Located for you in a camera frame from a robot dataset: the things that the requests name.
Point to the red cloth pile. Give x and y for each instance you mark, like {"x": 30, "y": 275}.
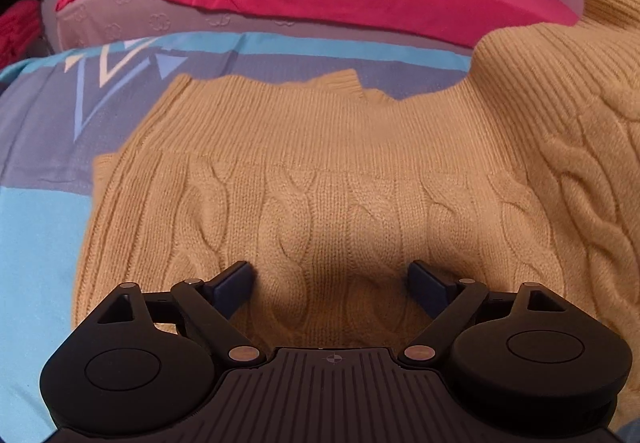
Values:
{"x": 17, "y": 30}

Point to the blue grey patterned blanket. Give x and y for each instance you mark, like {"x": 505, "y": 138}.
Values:
{"x": 50, "y": 203}

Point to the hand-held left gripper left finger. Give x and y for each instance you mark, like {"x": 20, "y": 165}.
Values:
{"x": 234, "y": 285}

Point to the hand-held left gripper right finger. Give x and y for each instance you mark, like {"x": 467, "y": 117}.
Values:
{"x": 425, "y": 288}

